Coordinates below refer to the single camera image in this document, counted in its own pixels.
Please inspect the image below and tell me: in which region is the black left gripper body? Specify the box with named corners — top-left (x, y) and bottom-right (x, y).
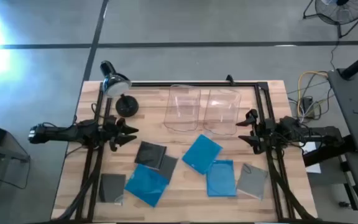
top-left (99, 114), bottom-right (122, 147)

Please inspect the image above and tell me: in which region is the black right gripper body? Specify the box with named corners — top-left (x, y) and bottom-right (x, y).
top-left (253, 118), bottom-right (278, 149)

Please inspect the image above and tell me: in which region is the black jewel case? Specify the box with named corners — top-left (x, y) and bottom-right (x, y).
top-left (98, 173), bottom-right (127, 205)
top-left (158, 154), bottom-right (179, 184)
top-left (236, 162), bottom-right (269, 200)
top-left (134, 140), bottom-right (168, 170)

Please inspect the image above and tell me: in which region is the clear plastic bin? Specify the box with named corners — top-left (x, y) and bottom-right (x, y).
top-left (203, 88), bottom-right (242, 136)
top-left (163, 84), bottom-right (202, 133)

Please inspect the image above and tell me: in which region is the black power adapter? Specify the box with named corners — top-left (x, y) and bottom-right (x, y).
top-left (301, 96), bottom-right (316, 118)

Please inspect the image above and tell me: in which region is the white paper sheet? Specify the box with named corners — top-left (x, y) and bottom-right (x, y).
top-left (301, 141), bottom-right (322, 174)

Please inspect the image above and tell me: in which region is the grey side table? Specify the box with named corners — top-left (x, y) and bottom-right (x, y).
top-left (327, 66), bottom-right (358, 156)

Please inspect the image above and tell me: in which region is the black floor fan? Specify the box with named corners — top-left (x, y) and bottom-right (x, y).
top-left (302, 0), bottom-right (358, 39)

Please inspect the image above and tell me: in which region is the yellow cable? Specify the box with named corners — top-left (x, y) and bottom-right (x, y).
top-left (296, 70), bottom-right (329, 118)

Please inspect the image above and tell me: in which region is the black aluminium table frame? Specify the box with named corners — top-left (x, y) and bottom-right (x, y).
top-left (74, 81), bottom-right (295, 223)

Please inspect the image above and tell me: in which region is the black cable bundle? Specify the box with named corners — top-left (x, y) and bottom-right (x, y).
top-left (269, 158), bottom-right (319, 223)
top-left (55, 152), bottom-right (103, 222)

